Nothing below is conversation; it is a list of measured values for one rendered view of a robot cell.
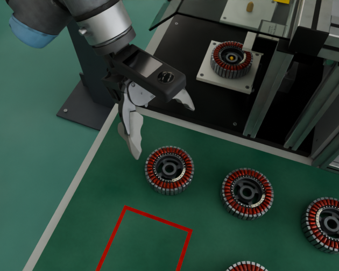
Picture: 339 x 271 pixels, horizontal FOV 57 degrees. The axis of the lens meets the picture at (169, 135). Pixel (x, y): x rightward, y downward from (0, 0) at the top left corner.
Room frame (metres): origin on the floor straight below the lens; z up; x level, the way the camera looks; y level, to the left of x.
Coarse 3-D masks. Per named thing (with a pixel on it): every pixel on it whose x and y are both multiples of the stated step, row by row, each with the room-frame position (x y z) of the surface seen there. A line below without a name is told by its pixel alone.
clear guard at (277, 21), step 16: (176, 0) 0.52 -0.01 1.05; (192, 0) 0.50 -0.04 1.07; (208, 0) 0.50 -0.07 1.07; (224, 0) 0.50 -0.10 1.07; (240, 0) 0.50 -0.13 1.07; (256, 0) 0.50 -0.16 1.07; (272, 0) 0.50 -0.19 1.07; (160, 16) 0.50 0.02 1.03; (192, 16) 0.46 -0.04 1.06; (208, 16) 0.45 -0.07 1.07; (224, 16) 0.45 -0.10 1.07; (240, 16) 0.45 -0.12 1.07; (256, 16) 0.45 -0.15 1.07; (272, 16) 0.45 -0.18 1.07; (288, 16) 0.45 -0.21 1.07; (256, 32) 0.42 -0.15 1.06; (272, 32) 0.41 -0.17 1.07; (288, 32) 0.41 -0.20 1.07
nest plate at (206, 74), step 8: (208, 48) 0.67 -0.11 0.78; (208, 56) 0.64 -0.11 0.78; (256, 56) 0.64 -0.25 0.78; (208, 64) 0.61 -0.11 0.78; (256, 64) 0.61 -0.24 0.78; (200, 72) 0.58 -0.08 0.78; (208, 72) 0.58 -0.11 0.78; (248, 72) 0.58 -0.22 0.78; (200, 80) 0.56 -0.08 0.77; (208, 80) 0.55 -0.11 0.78; (216, 80) 0.55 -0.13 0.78; (224, 80) 0.55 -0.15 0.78; (232, 80) 0.55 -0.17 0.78; (240, 80) 0.55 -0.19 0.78; (248, 80) 0.55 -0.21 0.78; (232, 88) 0.53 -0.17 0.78; (240, 88) 0.52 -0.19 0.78; (248, 88) 0.52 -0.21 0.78
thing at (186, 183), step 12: (156, 156) 0.32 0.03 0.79; (168, 156) 0.33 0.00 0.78; (180, 156) 0.32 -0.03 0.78; (156, 168) 0.30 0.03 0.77; (180, 168) 0.30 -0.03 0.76; (192, 168) 0.29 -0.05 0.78; (156, 180) 0.26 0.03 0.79; (168, 180) 0.26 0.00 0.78; (180, 180) 0.26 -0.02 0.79; (168, 192) 0.24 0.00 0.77
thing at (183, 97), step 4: (180, 92) 0.35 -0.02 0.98; (184, 92) 0.35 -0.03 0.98; (176, 96) 0.34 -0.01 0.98; (180, 96) 0.35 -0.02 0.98; (184, 96) 0.35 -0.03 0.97; (188, 96) 0.35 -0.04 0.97; (176, 100) 0.35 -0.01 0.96; (180, 100) 0.34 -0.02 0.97; (184, 100) 0.35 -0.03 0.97; (188, 100) 0.35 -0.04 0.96; (184, 104) 0.35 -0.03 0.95; (188, 104) 0.34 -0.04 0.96; (192, 104) 0.35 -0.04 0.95; (188, 108) 0.35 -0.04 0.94; (192, 108) 0.34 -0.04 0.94
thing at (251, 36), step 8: (248, 32) 0.62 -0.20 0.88; (248, 40) 0.59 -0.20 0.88; (256, 40) 0.56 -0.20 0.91; (264, 40) 0.56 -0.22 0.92; (272, 40) 0.55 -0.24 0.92; (248, 48) 0.57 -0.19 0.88; (256, 48) 0.56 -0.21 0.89; (264, 48) 0.55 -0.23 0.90; (272, 48) 0.55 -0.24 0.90; (296, 56) 0.52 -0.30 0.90; (304, 56) 0.52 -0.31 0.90; (312, 64) 0.51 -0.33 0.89; (288, 72) 0.53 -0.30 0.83
